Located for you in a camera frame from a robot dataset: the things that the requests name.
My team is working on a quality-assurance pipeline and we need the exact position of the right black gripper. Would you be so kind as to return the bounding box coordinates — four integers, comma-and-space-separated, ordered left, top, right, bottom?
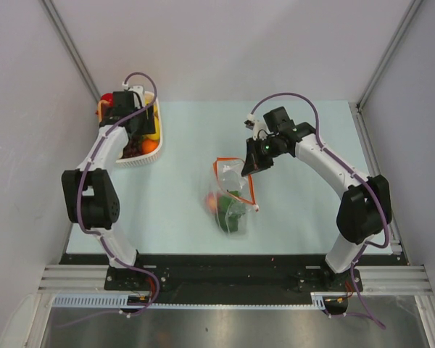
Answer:
242, 136, 286, 178

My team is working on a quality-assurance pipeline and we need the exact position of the yellow bell pepper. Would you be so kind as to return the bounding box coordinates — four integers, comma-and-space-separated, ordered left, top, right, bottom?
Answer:
144, 108, 160, 141

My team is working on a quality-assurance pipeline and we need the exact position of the dark grape bunch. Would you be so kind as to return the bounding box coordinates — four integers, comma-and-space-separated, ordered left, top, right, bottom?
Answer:
122, 140, 142, 159

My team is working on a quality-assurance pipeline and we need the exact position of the clear orange zip bag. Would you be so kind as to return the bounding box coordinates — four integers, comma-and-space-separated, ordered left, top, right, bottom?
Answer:
202, 157, 260, 237

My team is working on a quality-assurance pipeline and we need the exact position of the pink peach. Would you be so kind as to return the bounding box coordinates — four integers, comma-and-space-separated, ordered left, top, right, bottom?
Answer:
204, 192, 218, 214

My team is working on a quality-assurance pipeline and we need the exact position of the green bell pepper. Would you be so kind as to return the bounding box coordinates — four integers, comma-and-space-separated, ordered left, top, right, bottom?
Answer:
214, 212, 247, 234

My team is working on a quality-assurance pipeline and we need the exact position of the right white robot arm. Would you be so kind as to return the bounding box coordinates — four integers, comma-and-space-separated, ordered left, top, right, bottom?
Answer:
241, 107, 392, 291

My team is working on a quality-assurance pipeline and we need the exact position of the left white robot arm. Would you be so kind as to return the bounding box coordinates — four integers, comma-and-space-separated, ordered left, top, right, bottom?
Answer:
62, 86, 157, 290

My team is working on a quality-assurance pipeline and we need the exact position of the orange fruit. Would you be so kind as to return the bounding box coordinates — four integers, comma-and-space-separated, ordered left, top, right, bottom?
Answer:
141, 138, 159, 154

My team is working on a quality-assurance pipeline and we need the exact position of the white plastic basket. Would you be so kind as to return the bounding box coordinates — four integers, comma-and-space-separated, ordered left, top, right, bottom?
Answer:
96, 86, 163, 168

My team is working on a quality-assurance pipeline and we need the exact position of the orange sliced papaya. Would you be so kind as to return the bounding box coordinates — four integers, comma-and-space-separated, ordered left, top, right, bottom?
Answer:
96, 99, 109, 123

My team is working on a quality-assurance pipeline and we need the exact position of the red bell pepper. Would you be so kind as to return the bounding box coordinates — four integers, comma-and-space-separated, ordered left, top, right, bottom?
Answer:
100, 93, 113, 106

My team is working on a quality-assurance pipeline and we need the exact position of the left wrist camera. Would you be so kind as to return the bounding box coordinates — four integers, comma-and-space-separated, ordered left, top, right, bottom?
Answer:
123, 84, 146, 109

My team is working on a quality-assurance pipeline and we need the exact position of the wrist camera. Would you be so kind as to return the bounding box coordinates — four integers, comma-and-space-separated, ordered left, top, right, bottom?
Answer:
123, 84, 146, 109
244, 113, 268, 141

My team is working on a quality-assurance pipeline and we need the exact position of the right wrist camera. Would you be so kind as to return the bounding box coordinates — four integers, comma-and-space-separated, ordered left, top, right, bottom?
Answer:
244, 113, 268, 141

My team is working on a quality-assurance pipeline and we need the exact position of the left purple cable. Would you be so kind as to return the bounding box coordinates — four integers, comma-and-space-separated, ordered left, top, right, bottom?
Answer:
56, 72, 160, 327

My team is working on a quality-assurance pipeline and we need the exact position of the purple cable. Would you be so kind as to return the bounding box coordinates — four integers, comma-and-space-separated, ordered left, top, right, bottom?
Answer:
56, 72, 160, 327
252, 92, 391, 330

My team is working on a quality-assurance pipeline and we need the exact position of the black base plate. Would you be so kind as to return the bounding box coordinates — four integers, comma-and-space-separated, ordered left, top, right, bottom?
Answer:
59, 252, 409, 305

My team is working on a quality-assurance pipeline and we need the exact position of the left aluminium post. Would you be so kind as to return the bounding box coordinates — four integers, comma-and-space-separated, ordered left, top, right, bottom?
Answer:
39, 0, 101, 102

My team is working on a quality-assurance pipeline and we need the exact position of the aluminium post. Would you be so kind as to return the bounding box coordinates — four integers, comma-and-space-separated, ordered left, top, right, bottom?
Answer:
355, 0, 426, 112
39, 0, 101, 102

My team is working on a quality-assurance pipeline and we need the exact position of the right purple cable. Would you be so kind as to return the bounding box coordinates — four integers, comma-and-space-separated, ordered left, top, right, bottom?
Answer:
252, 92, 391, 330

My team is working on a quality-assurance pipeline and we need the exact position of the aluminium front rail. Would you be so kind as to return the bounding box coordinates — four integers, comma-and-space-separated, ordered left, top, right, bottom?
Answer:
39, 265, 433, 295

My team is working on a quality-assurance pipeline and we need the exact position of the white cable duct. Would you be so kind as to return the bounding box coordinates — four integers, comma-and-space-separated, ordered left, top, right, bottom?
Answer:
52, 294, 325, 310

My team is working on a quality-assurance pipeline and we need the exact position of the right aluminium post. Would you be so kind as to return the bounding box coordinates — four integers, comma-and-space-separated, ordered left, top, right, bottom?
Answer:
355, 0, 426, 112

